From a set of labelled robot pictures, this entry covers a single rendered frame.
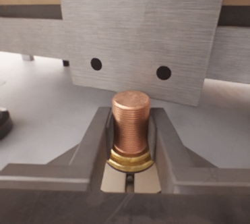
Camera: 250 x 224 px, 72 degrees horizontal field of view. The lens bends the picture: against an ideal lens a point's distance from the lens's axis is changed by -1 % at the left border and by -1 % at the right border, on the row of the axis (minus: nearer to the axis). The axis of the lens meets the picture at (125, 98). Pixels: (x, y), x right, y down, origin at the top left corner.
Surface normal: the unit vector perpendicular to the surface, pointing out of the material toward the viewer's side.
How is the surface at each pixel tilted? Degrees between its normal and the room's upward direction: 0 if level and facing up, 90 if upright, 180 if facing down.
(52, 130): 180
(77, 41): 90
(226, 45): 90
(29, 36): 90
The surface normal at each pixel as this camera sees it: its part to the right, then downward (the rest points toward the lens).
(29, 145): 0.00, -0.88
